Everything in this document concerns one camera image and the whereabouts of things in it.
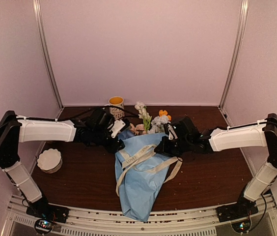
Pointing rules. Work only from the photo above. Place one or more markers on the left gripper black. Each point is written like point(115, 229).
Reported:
point(114, 147)

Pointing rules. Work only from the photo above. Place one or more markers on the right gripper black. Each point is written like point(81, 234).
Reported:
point(163, 149)

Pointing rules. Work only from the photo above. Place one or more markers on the pink fake flower stem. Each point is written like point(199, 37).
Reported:
point(138, 129)

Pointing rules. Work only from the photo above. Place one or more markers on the orange fake flower stem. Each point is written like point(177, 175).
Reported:
point(164, 113)

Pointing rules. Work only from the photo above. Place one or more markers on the floral mug yellow inside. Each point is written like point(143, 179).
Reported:
point(116, 104)

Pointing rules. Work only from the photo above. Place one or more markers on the blue tissue paper sheet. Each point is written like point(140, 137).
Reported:
point(140, 173)

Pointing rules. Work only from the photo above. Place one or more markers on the white small fake flower stem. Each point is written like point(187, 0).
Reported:
point(143, 114)

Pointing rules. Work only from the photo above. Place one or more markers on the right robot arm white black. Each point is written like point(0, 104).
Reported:
point(262, 133)

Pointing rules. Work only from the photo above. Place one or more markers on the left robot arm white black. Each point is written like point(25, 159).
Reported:
point(99, 128)

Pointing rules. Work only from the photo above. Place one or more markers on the scalloped white bowl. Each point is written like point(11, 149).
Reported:
point(50, 161)

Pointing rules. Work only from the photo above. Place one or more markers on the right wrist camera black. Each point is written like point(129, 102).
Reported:
point(181, 128)

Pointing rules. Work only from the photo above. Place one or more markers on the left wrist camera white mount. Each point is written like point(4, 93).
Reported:
point(117, 127)

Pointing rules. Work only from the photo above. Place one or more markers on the front aluminium frame rail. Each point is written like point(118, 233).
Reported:
point(202, 221)

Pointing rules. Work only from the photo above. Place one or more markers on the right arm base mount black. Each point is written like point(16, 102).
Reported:
point(242, 208)

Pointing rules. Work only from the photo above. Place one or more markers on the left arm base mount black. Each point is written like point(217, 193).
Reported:
point(48, 215)

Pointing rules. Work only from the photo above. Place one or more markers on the right vertical aluminium rail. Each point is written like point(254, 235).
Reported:
point(236, 51)

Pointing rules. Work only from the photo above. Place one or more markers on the vertical aluminium rail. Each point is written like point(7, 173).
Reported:
point(236, 51)
point(45, 51)

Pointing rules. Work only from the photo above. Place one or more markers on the left vertical aluminium rail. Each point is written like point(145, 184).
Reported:
point(45, 51)

